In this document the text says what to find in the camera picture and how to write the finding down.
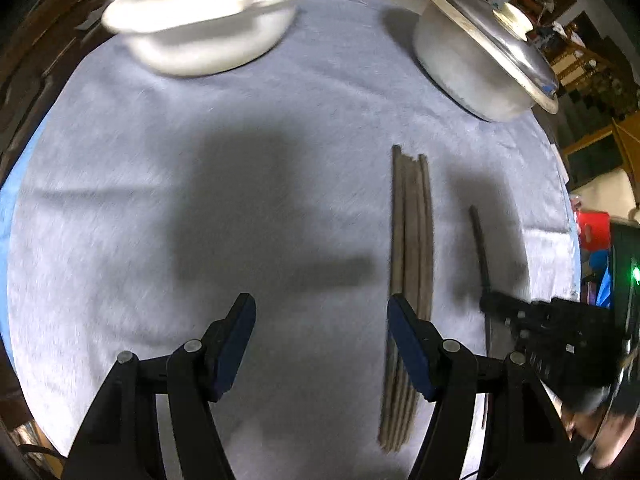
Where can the grey cloth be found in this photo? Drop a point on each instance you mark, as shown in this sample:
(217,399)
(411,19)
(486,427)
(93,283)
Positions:
(150,135)

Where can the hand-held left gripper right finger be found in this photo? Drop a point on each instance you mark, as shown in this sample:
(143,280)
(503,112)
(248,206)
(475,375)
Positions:
(407,345)

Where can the aluminium pot lid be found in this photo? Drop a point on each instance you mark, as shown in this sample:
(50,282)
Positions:
(505,55)

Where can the blue object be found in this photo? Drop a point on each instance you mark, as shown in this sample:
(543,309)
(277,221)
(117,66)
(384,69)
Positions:
(602,285)

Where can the blue cloth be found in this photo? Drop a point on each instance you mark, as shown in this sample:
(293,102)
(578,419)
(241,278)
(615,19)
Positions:
(7,210)

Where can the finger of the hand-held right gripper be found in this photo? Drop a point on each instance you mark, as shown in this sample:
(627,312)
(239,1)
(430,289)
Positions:
(510,307)

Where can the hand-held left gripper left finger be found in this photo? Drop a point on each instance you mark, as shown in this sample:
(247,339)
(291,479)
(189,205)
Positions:
(237,350)

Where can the person's right hand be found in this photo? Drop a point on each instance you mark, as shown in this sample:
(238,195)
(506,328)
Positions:
(607,452)

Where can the wooden chairs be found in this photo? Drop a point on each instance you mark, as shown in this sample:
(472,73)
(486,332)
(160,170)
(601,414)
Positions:
(595,75)

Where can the white ceramic bowl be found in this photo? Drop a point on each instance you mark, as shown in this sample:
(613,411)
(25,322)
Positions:
(210,45)

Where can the red plastic stool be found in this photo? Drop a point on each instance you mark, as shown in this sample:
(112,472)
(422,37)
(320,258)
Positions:
(592,230)

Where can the aluminium pot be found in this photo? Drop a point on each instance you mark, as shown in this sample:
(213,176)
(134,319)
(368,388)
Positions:
(450,60)

